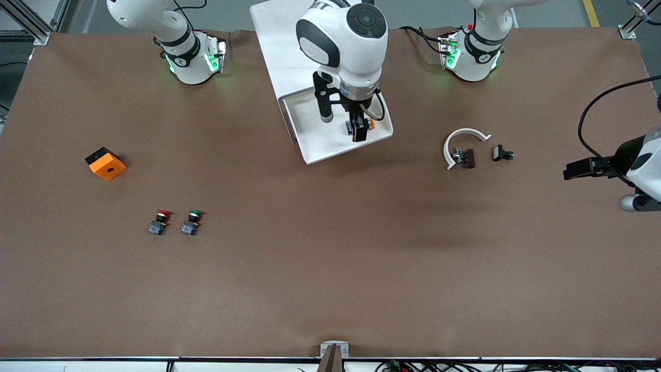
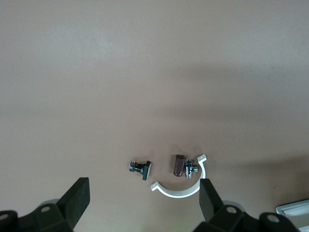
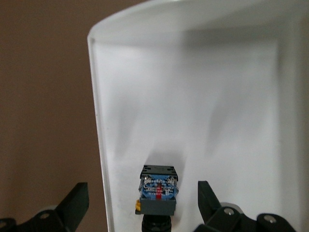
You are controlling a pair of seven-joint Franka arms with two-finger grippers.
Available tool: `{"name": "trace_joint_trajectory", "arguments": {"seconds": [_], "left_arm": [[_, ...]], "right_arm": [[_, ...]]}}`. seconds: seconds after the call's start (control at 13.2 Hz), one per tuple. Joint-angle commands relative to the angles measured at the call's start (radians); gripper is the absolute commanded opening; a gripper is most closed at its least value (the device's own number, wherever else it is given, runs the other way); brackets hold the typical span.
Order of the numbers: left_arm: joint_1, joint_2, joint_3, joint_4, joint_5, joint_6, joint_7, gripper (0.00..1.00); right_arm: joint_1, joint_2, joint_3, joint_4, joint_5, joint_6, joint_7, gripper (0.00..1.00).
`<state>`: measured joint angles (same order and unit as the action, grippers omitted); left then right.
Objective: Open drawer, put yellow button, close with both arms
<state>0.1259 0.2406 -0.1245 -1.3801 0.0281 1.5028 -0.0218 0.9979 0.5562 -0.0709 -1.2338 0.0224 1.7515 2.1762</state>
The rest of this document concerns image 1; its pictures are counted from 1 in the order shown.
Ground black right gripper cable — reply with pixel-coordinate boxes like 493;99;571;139
361;89;387;122

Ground green push button switch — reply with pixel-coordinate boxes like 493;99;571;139
181;209;205;236

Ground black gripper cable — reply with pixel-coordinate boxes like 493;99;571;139
578;76;661;162
361;89;387;122

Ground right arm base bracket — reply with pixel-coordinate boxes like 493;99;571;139
206;32;229;74

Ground brown table mat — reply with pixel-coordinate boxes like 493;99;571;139
0;26;661;360

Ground aluminium frame post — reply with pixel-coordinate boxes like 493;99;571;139
618;0;661;40
0;0;78;46

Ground black left base cable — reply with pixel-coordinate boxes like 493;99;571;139
399;25;446;55

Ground red push button switch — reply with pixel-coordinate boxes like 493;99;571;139
148;209;173;236

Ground metal table edge bracket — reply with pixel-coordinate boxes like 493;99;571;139
320;340;350;372

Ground yellow push button switch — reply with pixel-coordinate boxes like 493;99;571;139
345;119;376;136

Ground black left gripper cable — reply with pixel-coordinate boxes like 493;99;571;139
578;76;661;162

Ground white curved plastic piece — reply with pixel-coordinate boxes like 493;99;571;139
443;128;492;171

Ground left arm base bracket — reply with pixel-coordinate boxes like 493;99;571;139
438;31;461;68

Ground orange black button box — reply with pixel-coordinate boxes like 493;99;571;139
85;147;128;182

